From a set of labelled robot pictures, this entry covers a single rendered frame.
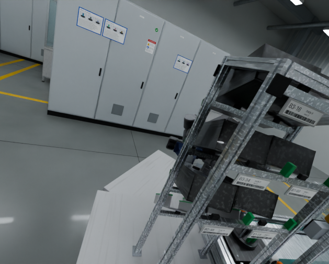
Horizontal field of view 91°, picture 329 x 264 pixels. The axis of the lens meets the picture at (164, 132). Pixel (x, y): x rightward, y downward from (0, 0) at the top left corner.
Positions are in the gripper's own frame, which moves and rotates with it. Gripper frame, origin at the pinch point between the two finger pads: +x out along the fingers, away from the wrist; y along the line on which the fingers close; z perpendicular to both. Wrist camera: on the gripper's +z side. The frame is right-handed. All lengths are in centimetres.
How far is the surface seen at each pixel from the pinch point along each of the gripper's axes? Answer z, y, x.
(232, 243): -31.6, 34.5, 14.4
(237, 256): -30, 35, 20
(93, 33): -22, -167, -233
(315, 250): -18, 65, 13
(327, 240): -11, 65, 11
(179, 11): 30, -94, -791
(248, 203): 8.4, 17.0, 20.2
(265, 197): 10.3, 21.8, 17.9
